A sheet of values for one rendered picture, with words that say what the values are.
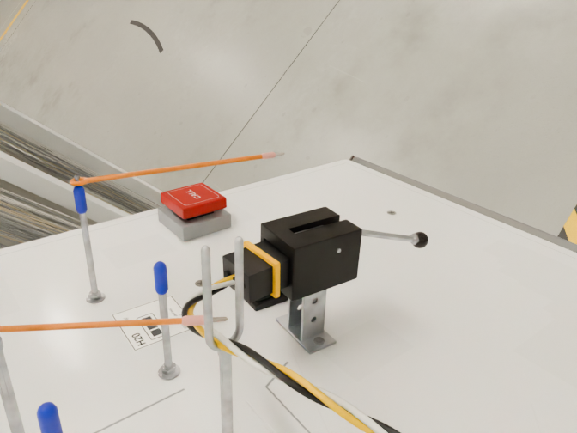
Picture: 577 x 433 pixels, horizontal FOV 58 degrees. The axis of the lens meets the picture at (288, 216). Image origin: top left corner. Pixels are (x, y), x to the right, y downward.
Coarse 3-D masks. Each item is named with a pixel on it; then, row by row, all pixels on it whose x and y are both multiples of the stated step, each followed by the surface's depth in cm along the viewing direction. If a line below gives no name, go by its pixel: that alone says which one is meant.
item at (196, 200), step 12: (168, 192) 53; (180, 192) 53; (192, 192) 53; (204, 192) 53; (216, 192) 53; (168, 204) 52; (180, 204) 50; (192, 204) 51; (204, 204) 51; (216, 204) 52; (180, 216) 51; (192, 216) 51
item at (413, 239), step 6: (312, 228) 36; (366, 234) 38; (372, 234) 39; (378, 234) 39; (384, 234) 40; (390, 234) 40; (396, 234) 41; (414, 234) 42; (396, 240) 41; (402, 240) 41; (408, 240) 41; (414, 240) 42
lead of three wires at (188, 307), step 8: (224, 280) 32; (232, 280) 32; (216, 288) 32; (224, 288) 32; (192, 296) 30; (200, 296) 30; (184, 304) 29; (192, 304) 29; (184, 312) 28; (192, 312) 28; (192, 328) 26; (200, 328) 25; (200, 336) 25; (216, 336) 24; (224, 336) 24; (224, 344) 24
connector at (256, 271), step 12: (264, 240) 35; (264, 252) 34; (276, 252) 34; (228, 264) 33; (252, 264) 33; (264, 264) 33; (288, 264) 33; (252, 276) 32; (264, 276) 32; (252, 288) 32; (264, 288) 33; (252, 300) 32
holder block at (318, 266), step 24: (288, 216) 36; (312, 216) 36; (336, 216) 37; (288, 240) 33; (312, 240) 33; (336, 240) 34; (360, 240) 35; (312, 264) 34; (336, 264) 35; (288, 288) 34; (312, 288) 34
